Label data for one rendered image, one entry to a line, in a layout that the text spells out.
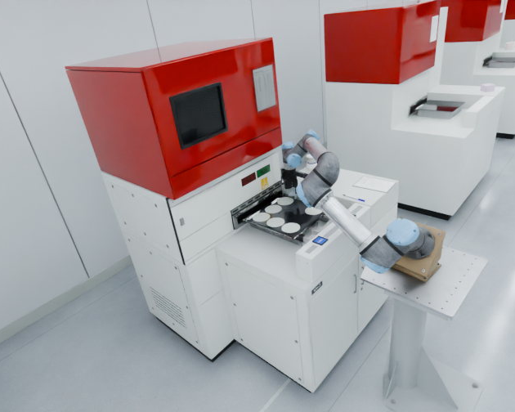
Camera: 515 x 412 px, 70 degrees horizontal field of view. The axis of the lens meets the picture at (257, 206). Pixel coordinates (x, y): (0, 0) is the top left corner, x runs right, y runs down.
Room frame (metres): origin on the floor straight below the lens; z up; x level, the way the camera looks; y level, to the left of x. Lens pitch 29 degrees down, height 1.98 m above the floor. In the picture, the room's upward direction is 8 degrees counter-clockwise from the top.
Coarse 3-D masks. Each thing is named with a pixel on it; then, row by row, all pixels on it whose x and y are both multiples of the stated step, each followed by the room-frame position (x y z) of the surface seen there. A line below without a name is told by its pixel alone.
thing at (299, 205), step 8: (296, 200) 1.98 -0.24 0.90; (264, 208) 1.94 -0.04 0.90; (288, 208) 1.90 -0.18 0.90; (296, 208) 1.89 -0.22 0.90; (304, 208) 1.87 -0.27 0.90; (272, 216) 1.84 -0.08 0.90; (280, 216) 1.83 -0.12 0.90; (288, 216) 1.82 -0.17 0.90; (296, 216) 1.80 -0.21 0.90; (304, 216) 1.79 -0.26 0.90; (312, 216) 1.78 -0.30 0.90; (264, 224) 1.76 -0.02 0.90; (304, 224) 1.70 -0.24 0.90; (280, 232) 1.66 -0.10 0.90; (296, 232) 1.63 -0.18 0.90
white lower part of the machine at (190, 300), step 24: (144, 264) 1.95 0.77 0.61; (168, 264) 1.71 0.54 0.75; (192, 264) 1.61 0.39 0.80; (216, 264) 1.71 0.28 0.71; (144, 288) 2.05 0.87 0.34; (168, 288) 1.78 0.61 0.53; (192, 288) 1.59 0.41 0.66; (216, 288) 1.69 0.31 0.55; (168, 312) 1.88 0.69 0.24; (192, 312) 1.63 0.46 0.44; (216, 312) 1.66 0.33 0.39; (192, 336) 1.69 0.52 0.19; (216, 336) 1.63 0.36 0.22
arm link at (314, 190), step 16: (320, 176) 1.47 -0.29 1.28; (304, 192) 1.47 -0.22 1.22; (320, 192) 1.44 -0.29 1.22; (320, 208) 1.44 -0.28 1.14; (336, 208) 1.40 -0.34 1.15; (336, 224) 1.38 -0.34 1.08; (352, 224) 1.34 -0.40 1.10; (352, 240) 1.32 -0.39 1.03; (368, 240) 1.28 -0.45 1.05; (384, 240) 1.26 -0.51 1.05; (368, 256) 1.24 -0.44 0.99; (384, 256) 1.21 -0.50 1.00; (400, 256) 1.21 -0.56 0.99
